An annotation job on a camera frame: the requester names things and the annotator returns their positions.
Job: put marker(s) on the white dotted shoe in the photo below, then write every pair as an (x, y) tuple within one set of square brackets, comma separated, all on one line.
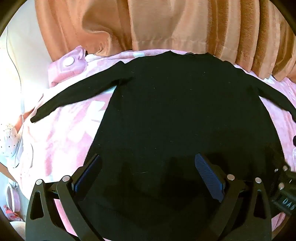
[(8, 136)]

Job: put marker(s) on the black long-sleeved sweater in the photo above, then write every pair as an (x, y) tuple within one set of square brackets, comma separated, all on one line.
[(173, 104)]

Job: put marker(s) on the pink pillow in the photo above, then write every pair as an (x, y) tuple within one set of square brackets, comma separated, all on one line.
[(69, 69)]

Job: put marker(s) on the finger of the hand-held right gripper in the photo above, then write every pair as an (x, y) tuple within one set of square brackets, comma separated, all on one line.
[(284, 199)]

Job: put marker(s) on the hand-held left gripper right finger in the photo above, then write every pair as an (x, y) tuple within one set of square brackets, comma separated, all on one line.
[(208, 176)]

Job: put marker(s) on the pink printed blanket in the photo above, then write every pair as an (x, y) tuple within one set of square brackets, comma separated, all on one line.
[(69, 139)]

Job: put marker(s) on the pink plastic item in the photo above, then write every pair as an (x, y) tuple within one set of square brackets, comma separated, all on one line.
[(16, 199)]

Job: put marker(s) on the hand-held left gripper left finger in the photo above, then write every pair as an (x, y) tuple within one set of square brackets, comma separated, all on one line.
[(89, 173)]

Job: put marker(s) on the orange curtain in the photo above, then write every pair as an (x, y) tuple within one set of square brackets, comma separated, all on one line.
[(161, 23)]

